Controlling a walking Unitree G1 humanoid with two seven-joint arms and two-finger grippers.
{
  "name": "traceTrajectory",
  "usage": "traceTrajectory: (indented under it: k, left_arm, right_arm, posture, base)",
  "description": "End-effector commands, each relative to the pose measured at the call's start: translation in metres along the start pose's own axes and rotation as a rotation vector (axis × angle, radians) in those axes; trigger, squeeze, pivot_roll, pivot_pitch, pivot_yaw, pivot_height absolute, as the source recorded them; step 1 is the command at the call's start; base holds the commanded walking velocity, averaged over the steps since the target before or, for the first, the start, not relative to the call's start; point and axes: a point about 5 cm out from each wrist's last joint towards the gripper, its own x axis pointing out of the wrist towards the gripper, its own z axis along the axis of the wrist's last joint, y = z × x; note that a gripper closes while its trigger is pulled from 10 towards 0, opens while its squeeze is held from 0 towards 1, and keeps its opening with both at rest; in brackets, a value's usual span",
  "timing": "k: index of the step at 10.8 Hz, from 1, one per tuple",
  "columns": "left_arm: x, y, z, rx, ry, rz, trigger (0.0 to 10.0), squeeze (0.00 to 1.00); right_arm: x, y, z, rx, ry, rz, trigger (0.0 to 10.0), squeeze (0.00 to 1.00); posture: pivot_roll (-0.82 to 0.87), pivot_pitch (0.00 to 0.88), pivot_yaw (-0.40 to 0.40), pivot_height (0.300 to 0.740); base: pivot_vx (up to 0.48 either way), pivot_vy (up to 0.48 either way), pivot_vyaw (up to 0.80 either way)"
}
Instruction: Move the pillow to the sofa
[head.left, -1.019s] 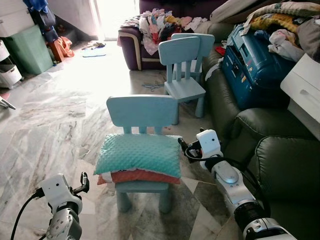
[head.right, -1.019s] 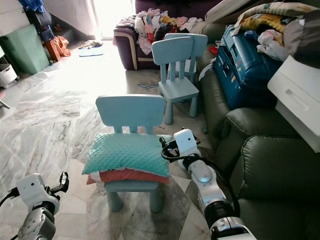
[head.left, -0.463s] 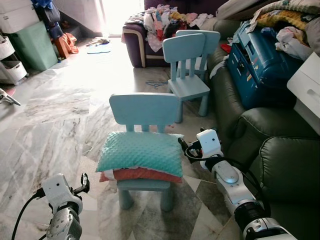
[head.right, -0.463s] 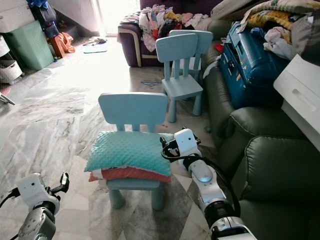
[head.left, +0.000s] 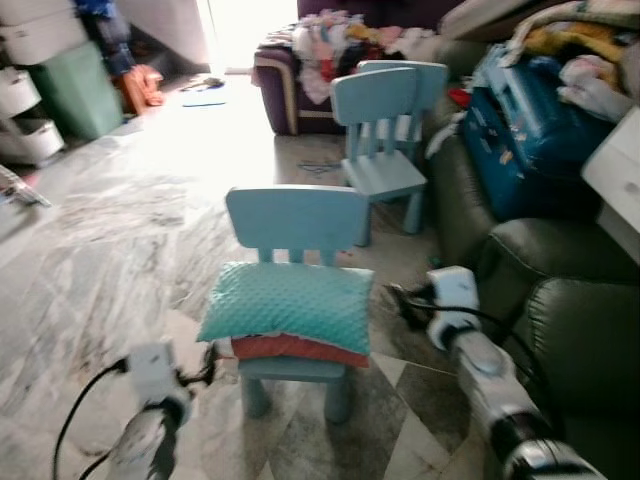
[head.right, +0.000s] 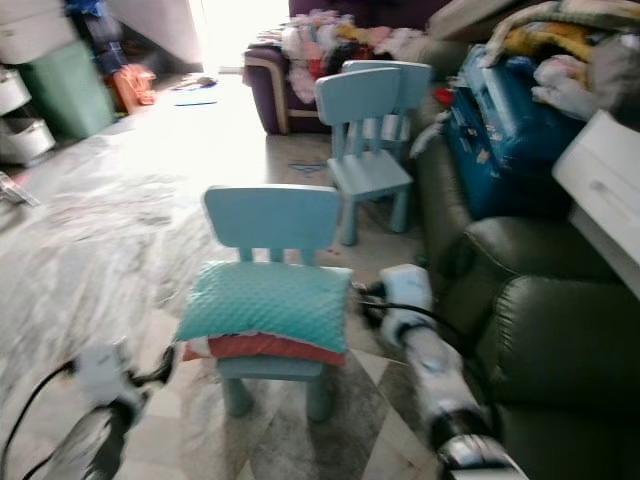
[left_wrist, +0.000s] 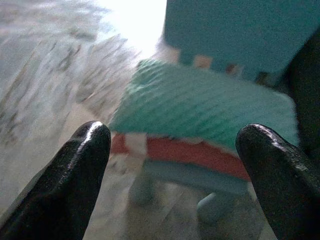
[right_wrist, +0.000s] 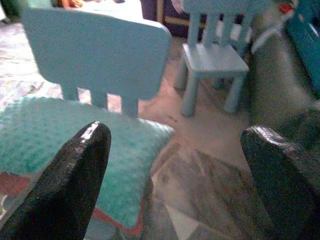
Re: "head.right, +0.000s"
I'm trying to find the teal dotted pillow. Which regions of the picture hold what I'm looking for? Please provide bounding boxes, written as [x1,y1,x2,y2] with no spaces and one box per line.
[175,260,354,353]

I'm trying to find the pink dotted pillow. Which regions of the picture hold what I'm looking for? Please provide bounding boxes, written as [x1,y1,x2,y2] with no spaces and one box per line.
[182,333,346,368]

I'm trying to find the dark green leather sofa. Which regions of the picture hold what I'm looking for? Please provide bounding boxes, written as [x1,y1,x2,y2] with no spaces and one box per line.
[415,95,640,480]

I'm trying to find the light blue child chair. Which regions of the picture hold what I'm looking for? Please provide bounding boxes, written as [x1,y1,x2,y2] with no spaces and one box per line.
[342,60,433,151]
[315,67,413,246]
[203,185,351,421]

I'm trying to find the blue hard suitcase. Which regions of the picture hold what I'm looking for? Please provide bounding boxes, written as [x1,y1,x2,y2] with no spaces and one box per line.
[445,45,591,216]

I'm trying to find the purple armchair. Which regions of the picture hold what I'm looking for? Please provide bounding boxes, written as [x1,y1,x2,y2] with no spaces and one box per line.
[243,0,451,136]

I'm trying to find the grey striped floor item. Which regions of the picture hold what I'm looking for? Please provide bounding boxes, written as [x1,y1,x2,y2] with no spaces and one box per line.
[0,170,43,207]

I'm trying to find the pile of pink white clothes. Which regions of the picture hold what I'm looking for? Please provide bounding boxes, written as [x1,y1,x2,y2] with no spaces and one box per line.
[280,10,426,86]

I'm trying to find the light blue floor mat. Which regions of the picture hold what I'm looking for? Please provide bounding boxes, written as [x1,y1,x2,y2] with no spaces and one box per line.
[170,87,219,107]

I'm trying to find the white storage box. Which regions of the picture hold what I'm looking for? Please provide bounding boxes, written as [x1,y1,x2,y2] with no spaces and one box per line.
[552,110,640,296]

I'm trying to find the orange bag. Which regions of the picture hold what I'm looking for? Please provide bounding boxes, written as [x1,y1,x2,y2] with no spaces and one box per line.
[105,63,156,113]

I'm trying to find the green plastic bin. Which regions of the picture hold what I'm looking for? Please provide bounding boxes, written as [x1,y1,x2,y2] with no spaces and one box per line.
[17,40,116,141]

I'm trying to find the white pink cloth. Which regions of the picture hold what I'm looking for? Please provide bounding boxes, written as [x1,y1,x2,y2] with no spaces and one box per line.
[532,55,601,123]

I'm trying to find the beige cushion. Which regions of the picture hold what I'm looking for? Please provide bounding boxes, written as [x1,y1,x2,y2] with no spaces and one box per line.
[425,0,521,43]

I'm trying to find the yellow cloth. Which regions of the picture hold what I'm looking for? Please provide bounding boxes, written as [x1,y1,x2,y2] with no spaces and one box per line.
[500,20,596,63]

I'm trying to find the dark blue cloth bundle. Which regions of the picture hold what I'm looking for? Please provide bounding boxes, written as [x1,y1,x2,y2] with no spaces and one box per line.
[65,0,126,76]

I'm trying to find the white plastic drawer unit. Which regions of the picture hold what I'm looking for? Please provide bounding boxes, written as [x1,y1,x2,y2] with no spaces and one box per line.
[0,0,76,166]

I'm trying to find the grey green blanket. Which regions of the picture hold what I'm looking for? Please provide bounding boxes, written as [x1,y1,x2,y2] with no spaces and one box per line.
[485,0,640,51]

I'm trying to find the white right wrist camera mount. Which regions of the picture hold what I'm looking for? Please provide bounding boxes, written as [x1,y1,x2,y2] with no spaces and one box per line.
[378,264,433,346]

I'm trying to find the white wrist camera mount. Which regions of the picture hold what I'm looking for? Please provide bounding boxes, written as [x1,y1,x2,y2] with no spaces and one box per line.
[378,264,433,346]
[72,342,146,411]

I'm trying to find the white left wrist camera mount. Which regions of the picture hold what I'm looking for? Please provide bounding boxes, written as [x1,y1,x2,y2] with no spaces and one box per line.
[72,342,146,411]

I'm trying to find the long black left arm cable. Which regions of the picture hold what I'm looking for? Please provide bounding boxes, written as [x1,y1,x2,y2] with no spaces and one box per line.
[2,360,76,480]

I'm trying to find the short black left arm cable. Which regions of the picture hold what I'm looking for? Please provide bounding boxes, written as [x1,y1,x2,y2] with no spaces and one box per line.
[23,455,53,480]

